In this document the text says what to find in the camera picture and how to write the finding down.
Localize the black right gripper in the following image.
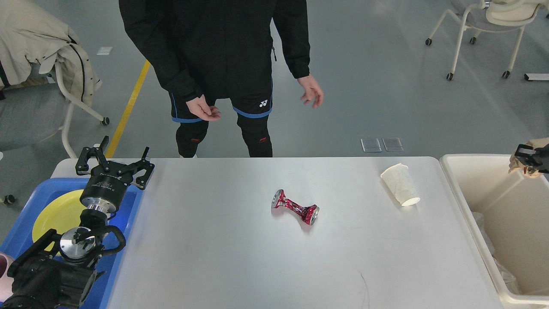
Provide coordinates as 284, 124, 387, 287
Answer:
514, 143, 549, 174

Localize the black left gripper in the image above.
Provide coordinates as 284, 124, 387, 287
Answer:
75, 136, 155, 213

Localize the brown paper ball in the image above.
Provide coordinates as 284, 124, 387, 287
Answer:
508, 137, 549, 178

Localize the yellow plastic plate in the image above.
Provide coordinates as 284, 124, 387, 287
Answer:
32, 189, 85, 241

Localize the white paper napkin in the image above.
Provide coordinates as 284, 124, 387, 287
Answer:
380, 164, 420, 207

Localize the pink mug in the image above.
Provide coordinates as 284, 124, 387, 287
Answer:
0, 252, 14, 303

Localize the red white snack wrapper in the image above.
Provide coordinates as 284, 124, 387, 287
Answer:
271, 188, 320, 226

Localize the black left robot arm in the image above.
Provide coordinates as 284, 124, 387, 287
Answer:
2, 136, 155, 309

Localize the beige plastic bin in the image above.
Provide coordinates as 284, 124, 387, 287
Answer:
440, 154, 549, 309

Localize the white bar on floor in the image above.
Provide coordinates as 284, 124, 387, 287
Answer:
524, 73, 549, 82

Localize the white chair with jacket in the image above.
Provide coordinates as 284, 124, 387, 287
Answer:
0, 0, 109, 158

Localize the floor outlet plate right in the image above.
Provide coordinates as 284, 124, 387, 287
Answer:
382, 138, 404, 152

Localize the floor outlet plate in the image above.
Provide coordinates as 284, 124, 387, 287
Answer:
360, 138, 383, 153
382, 138, 404, 152

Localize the white chair on casters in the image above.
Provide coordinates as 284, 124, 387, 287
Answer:
425, 0, 548, 81

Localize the person in dark clothes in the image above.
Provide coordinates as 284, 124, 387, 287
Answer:
118, 0, 324, 158

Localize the floor outlet plate left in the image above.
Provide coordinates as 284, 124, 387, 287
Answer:
360, 138, 383, 153

